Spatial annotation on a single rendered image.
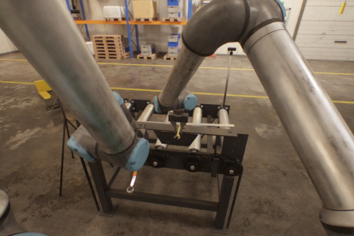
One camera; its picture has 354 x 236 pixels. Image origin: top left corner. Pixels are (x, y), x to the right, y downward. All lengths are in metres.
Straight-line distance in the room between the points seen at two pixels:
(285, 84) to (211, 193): 2.08
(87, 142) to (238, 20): 0.50
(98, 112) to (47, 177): 2.73
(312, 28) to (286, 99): 10.73
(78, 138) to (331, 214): 0.61
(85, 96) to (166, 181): 2.25
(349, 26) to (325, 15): 1.20
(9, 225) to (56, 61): 0.33
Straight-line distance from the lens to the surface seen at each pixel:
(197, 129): 1.35
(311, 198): 2.87
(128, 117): 0.66
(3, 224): 0.50
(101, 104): 0.36
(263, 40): 0.53
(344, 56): 12.19
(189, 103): 1.00
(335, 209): 0.51
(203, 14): 0.53
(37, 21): 0.30
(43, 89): 6.10
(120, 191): 2.07
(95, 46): 9.80
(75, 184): 2.80
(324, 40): 11.55
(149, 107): 2.24
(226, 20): 0.52
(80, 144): 0.57
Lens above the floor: 1.90
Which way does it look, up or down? 30 degrees down
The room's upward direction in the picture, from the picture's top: straight up
